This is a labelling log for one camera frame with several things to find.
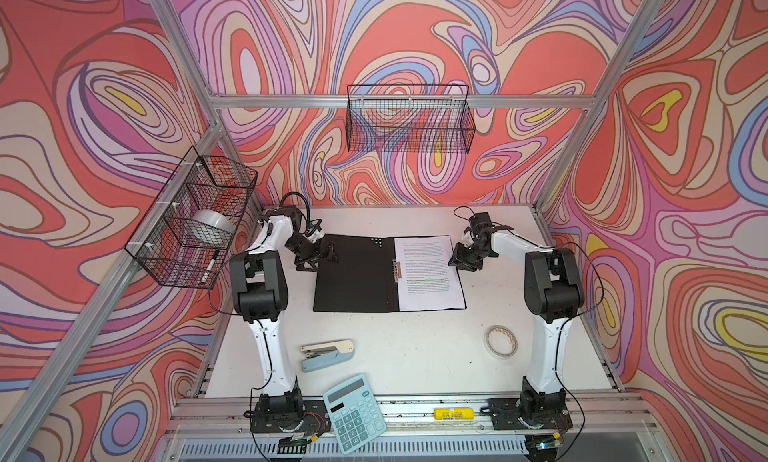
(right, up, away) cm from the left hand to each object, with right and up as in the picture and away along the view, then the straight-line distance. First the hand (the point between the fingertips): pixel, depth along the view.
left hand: (330, 261), depth 96 cm
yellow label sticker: (+35, -36, -24) cm, 55 cm away
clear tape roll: (+51, -23, -10) cm, 57 cm away
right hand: (+42, -3, +6) cm, 42 cm away
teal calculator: (+10, -35, -24) cm, 44 cm away
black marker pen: (-25, +3, -22) cm, 33 cm away
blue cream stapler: (0, -24, -15) cm, 29 cm away
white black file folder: (+16, -5, +6) cm, 18 cm away
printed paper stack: (+32, -7, +3) cm, 33 cm away
